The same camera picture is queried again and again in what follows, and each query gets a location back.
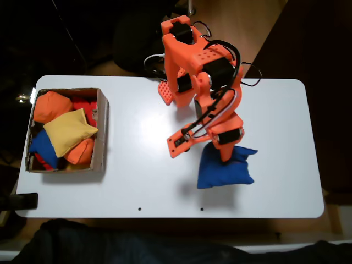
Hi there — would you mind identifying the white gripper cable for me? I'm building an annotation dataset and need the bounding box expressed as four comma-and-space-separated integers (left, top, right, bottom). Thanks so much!
192, 90, 239, 138

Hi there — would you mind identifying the red bean bag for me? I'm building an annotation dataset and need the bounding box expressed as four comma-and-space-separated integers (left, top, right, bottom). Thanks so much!
33, 152, 53, 171
71, 95, 98, 122

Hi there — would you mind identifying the blue bean bag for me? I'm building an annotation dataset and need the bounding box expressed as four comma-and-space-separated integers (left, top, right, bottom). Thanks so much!
28, 129, 60, 170
196, 142, 259, 190

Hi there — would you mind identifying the thin black servo wire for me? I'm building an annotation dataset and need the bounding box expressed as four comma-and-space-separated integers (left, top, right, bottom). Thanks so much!
192, 20, 213, 38
241, 62, 262, 89

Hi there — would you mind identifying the orange bean bag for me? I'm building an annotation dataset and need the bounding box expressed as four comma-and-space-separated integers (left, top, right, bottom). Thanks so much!
63, 136, 96, 165
33, 91, 74, 124

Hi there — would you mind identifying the orange camera mount with board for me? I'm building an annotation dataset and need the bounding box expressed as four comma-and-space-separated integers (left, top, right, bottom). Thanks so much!
167, 123, 214, 160

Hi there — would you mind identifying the person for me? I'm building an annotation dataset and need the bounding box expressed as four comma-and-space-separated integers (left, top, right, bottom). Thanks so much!
10, 218, 352, 264

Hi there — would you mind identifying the brown cardboard box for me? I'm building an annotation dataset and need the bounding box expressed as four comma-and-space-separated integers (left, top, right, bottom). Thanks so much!
25, 87, 110, 174

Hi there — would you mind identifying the black office chair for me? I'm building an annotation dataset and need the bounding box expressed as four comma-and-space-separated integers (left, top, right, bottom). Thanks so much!
111, 0, 197, 74

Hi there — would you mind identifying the thick black camera cable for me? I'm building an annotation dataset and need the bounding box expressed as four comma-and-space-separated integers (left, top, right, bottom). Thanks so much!
180, 40, 242, 138

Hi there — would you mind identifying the wooden table leg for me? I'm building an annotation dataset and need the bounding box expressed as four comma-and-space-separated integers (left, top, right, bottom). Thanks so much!
323, 189, 344, 236

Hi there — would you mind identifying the yellow bean bag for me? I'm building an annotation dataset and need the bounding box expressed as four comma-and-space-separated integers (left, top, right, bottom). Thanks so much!
65, 161, 92, 171
43, 108, 99, 158

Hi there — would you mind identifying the black table clamp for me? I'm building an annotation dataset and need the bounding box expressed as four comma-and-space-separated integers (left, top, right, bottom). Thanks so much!
0, 192, 39, 212

